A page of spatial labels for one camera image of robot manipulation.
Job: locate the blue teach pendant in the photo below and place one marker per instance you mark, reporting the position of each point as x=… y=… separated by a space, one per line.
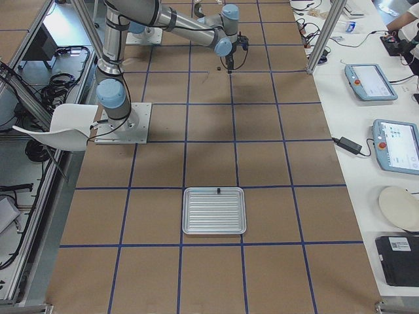
x=369 y=82
x=396 y=146

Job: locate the aluminium frame post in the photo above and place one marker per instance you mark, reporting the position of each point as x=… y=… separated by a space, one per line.
x=326 y=31

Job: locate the black laptop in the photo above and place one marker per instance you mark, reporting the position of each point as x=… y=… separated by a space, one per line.
x=399 y=259

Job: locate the white plastic chair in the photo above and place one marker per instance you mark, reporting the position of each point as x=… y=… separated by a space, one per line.
x=69 y=127

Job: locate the black power adapter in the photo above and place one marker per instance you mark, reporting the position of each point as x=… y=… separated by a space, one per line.
x=348 y=145

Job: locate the white plate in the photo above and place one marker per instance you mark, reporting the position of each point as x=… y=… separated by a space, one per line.
x=400 y=207

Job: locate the near blue teach pendant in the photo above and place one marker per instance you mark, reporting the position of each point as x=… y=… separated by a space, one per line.
x=396 y=146

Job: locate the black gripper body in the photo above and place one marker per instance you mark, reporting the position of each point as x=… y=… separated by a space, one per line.
x=231 y=53

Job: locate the far blue teach pendant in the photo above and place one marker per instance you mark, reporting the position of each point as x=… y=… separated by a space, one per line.
x=369 y=82

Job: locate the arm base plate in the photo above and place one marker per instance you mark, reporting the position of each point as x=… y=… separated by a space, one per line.
x=134 y=130
x=149 y=36

